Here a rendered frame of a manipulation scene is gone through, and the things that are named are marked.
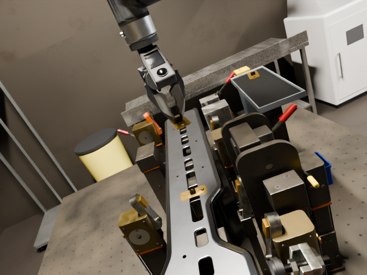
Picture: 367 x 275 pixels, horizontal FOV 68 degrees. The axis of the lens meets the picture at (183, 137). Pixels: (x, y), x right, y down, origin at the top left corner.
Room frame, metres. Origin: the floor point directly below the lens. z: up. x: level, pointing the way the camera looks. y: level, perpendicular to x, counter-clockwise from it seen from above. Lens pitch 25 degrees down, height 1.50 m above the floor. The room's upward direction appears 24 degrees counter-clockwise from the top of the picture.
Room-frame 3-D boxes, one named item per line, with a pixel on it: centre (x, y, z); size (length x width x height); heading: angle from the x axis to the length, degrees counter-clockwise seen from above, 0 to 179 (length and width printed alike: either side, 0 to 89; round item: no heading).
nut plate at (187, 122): (0.66, -0.01, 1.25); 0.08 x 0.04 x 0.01; 8
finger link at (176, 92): (0.69, -0.02, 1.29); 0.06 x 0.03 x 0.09; 8
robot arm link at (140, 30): (0.68, 0.00, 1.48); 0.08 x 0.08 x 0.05
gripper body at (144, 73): (0.69, 0.00, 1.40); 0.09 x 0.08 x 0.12; 8
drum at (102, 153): (2.54, 0.79, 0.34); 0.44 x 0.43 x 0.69; 93
